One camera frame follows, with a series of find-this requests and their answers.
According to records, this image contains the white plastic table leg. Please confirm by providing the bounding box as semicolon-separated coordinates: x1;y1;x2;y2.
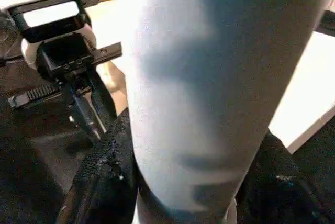
113;0;335;224

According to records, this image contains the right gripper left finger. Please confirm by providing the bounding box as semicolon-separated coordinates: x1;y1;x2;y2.
55;108;139;224

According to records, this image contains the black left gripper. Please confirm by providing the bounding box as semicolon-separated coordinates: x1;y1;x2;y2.
8;33;124;142

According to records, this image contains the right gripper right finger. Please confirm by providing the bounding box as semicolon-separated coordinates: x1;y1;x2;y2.
236;132;335;224

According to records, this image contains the black plastic mat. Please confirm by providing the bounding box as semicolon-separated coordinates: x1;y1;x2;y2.
0;57;335;224

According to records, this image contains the white plastic table top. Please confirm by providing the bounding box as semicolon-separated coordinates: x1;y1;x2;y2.
86;0;335;154

